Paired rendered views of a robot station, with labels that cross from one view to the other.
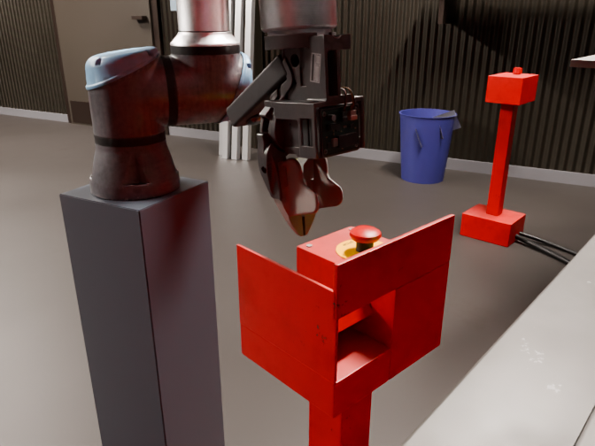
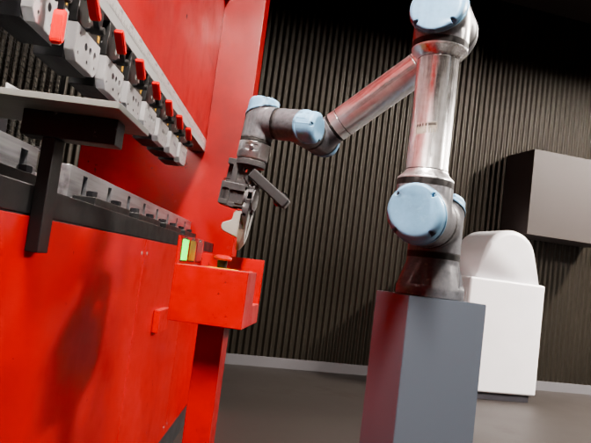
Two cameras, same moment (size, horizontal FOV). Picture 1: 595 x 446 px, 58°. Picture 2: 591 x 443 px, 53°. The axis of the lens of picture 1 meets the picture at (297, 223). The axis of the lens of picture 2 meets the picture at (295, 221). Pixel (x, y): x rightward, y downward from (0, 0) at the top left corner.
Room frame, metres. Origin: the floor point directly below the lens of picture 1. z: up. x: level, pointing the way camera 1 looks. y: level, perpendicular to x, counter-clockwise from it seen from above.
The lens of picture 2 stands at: (1.70, -0.84, 0.80)
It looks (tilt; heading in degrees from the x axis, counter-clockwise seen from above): 5 degrees up; 139
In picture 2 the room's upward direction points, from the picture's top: 7 degrees clockwise
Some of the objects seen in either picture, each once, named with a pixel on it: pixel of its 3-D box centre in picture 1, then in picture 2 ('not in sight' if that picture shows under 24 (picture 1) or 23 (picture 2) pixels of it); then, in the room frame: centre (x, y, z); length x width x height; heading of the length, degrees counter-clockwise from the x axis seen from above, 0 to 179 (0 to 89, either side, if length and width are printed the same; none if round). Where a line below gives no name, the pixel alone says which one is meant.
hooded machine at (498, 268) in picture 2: not in sight; (484, 310); (-0.90, 3.58, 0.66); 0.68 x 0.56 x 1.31; 62
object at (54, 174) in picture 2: not in sight; (64, 185); (0.77, -0.51, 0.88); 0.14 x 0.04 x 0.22; 49
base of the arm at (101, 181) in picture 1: (133, 159); (431, 274); (0.90, 0.28, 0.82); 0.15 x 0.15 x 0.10
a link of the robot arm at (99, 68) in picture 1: (129, 90); (435, 222); (0.90, 0.28, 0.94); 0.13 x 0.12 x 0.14; 112
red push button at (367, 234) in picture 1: (365, 242); (222, 263); (0.61, -0.08, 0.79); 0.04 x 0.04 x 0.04
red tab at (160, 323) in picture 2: not in sight; (161, 319); (-0.02, 0.15, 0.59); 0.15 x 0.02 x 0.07; 139
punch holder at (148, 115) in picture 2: not in sight; (138, 105); (-0.08, 0.00, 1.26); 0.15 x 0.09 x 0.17; 139
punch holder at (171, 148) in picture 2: not in sight; (164, 133); (-0.38, 0.26, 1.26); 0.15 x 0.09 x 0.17; 139
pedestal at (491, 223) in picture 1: (502, 156); not in sight; (2.54, -1.00, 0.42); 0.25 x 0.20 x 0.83; 49
